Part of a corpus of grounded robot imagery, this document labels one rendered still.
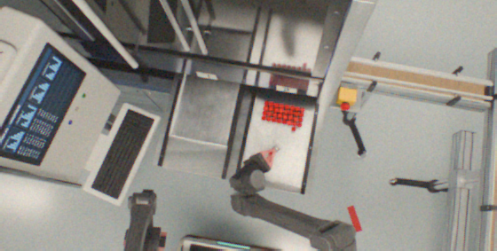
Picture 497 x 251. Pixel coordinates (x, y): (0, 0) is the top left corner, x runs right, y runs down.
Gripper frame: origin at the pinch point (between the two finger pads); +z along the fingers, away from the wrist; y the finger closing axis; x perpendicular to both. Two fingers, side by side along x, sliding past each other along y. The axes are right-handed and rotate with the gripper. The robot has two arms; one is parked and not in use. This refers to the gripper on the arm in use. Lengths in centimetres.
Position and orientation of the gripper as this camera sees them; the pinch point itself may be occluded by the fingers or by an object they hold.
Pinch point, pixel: (272, 152)
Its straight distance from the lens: 150.9
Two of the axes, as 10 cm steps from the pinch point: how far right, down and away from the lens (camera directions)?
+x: 5.7, 8.2, 0.8
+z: 6.3, -5.0, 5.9
